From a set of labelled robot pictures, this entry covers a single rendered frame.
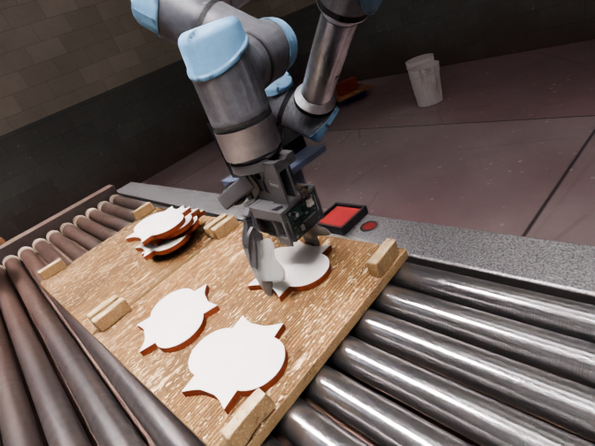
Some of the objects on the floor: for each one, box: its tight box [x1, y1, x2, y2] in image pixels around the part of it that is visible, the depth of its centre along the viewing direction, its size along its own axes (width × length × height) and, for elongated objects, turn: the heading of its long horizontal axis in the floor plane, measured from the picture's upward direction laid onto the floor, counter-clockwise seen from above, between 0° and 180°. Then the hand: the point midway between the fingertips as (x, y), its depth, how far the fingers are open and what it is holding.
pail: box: [406, 53, 434, 96], centre depth 431 cm, size 30×30×37 cm
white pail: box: [408, 60, 443, 107], centre depth 395 cm, size 30×30×37 cm
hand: (290, 267), depth 61 cm, fingers open, 11 cm apart
